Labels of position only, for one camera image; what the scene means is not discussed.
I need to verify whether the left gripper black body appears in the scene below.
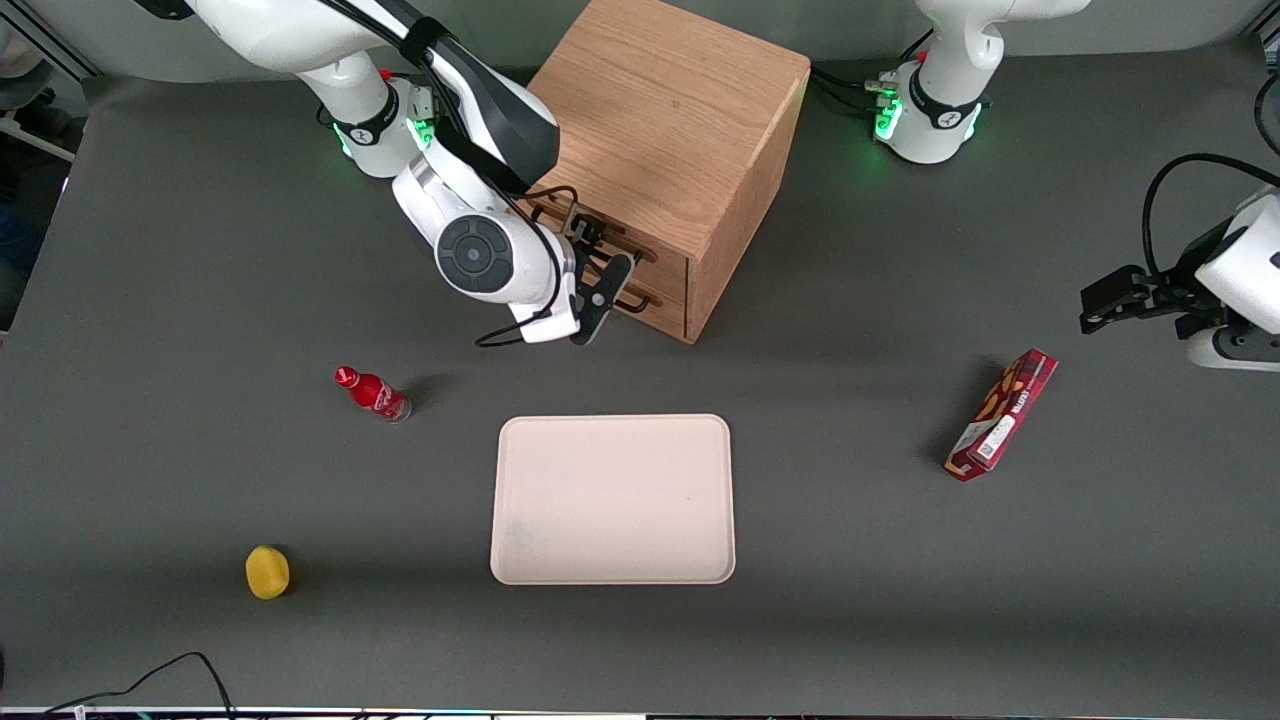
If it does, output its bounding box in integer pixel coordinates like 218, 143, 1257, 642
1150, 270, 1226, 339

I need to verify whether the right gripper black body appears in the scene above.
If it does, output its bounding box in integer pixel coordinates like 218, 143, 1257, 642
562, 210, 607, 267

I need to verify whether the black drawer handle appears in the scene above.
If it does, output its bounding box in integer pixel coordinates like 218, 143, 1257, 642
528, 200, 661, 266
535, 215, 663, 313

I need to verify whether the wooden drawer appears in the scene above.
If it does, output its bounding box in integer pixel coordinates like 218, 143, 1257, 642
600, 232, 691, 309
610, 282, 691, 343

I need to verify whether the wooden drawer cabinet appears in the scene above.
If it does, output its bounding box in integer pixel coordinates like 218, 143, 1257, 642
525, 0, 813, 346

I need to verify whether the red snack box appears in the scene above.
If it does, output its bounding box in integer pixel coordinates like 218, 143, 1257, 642
944, 347, 1060, 483

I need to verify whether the cream plastic tray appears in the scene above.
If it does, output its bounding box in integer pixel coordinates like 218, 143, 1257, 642
489, 413, 737, 587

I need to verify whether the red cola bottle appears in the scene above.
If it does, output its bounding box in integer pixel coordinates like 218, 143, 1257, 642
334, 365, 413, 424

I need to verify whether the yellow lemon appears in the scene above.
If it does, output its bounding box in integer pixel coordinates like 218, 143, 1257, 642
245, 544, 292, 601

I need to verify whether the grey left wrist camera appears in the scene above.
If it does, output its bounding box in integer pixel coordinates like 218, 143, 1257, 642
1188, 323, 1280, 373

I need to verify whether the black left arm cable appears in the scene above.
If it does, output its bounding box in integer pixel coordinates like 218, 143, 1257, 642
1142, 153, 1280, 283

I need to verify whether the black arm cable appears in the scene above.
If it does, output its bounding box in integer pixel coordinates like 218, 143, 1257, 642
1142, 153, 1280, 283
320, 0, 586, 349

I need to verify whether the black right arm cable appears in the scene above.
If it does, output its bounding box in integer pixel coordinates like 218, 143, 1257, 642
320, 0, 586, 349

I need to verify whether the black left base cable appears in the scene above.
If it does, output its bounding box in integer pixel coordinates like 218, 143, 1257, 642
808, 62, 901, 116

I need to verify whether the white rail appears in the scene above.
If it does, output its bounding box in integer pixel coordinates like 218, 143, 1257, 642
0, 115, 79, 163

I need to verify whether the black cable at table edge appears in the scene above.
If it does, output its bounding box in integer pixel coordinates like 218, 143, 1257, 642
40, 651, 237, 719

